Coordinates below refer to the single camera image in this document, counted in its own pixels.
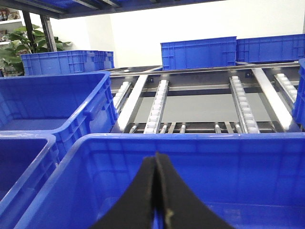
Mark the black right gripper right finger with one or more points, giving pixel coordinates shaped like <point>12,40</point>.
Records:
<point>177,206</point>

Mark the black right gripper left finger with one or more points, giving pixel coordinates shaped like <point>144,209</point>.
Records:
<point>134,209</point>

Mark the blue bin front right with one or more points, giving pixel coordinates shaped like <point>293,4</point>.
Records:
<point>251,181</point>

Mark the blue bin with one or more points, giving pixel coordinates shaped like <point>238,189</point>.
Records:
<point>251,181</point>
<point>298,111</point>
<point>67,106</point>
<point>26,162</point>

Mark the white roller track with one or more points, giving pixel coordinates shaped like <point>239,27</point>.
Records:
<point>156,112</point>
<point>245,115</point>

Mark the blue bin front left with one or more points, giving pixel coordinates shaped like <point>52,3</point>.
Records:
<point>26,162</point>

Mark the blue bin rear left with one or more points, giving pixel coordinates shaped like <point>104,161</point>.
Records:
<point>67,106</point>

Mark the blue bin rear right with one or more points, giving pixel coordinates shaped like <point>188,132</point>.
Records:
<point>298,111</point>

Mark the blue crate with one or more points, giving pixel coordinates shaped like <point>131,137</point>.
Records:
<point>74,61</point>
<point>205,53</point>
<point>284,48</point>

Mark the far blue crate right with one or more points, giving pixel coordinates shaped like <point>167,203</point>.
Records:
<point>284,48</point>

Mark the green potted plant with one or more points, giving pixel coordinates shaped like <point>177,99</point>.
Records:
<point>10,54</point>

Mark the dark overhead shelf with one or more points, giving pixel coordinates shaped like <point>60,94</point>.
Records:
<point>63,9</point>

